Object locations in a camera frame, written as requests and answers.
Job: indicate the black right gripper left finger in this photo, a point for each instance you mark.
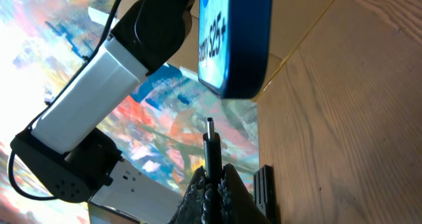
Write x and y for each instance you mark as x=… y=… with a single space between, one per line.
x=195 y=206

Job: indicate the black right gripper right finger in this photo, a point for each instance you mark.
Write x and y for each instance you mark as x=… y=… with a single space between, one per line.
x=237 y=206

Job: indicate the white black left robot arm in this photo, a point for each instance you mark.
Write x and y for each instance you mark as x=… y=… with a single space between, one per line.
x=63 y=146

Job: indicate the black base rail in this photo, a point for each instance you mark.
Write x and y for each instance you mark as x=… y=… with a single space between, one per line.
x=263 y=181

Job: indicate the blue Galaxy smartphone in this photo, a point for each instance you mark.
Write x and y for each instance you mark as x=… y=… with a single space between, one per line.
x=233 y=46

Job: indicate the colourful abstract painting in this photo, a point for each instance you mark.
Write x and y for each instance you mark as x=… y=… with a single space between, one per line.
x=158 y=127

